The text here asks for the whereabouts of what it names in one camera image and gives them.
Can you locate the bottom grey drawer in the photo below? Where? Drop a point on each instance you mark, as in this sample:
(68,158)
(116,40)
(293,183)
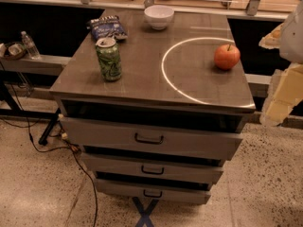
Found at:
(147,191)

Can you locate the top grey drawer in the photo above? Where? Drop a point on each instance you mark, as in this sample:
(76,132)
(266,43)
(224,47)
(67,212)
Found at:
(151,139)

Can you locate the dark bowl with items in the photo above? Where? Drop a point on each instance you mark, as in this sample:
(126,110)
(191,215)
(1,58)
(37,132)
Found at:
(12,51)

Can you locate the clear plastic water bottle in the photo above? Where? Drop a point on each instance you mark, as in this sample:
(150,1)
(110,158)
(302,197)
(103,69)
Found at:
(31,47)

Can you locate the middle grey drawer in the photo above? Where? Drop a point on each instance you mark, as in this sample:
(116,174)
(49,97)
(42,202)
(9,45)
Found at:
(134,167)

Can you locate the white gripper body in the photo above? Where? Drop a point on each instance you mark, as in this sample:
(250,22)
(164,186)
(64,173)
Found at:
(293,38)

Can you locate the red apple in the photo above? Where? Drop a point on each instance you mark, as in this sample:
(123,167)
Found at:
(226,56)

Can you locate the grey side shelf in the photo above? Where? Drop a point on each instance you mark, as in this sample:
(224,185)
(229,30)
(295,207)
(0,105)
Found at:
(46,65)

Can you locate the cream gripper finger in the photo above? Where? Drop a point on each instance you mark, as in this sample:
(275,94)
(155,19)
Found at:
(284,93)
(272,39)

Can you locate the green soda can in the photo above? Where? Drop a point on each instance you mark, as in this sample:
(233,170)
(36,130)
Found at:
(109,59)

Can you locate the blue chip bag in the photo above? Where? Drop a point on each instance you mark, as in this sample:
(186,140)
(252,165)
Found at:
(107,27)

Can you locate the grey drawer cabinet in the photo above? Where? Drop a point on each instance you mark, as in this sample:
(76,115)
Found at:
(169,79)

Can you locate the grey drawer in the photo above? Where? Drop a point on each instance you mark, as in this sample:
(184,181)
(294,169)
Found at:
(134,167)
(151,139)
(147,191)

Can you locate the white ceramic bowl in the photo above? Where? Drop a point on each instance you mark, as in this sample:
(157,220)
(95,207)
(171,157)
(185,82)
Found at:
(158,16)

